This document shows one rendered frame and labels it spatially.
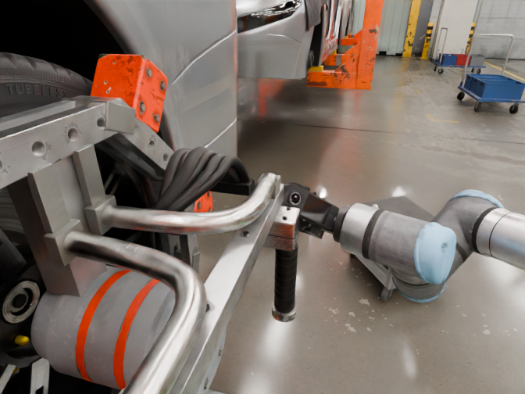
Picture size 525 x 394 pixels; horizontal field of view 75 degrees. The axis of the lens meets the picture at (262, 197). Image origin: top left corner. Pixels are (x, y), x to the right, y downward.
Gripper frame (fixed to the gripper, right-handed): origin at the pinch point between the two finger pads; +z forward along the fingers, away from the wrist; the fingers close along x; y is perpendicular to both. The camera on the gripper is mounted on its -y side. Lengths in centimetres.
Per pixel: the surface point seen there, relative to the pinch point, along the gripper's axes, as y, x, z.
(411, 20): 855, 836, 362
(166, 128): -13.7, 5.2, 19.4
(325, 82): 229, 180, 149
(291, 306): -2.5, -17.0, -17.7
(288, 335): 86, -39, 19
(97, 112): -38.8, -3.6, -3.4
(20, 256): -35.2, -23.2, 4.2
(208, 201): -3.7, -5.3, 9.0
